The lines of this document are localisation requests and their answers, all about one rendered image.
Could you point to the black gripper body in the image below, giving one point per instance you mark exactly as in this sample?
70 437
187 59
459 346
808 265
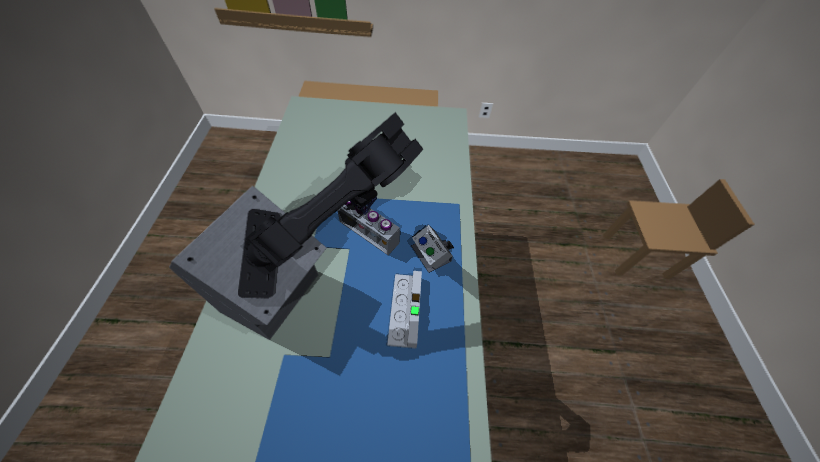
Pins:
363 199

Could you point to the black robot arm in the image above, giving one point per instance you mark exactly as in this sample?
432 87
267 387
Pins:
278 241

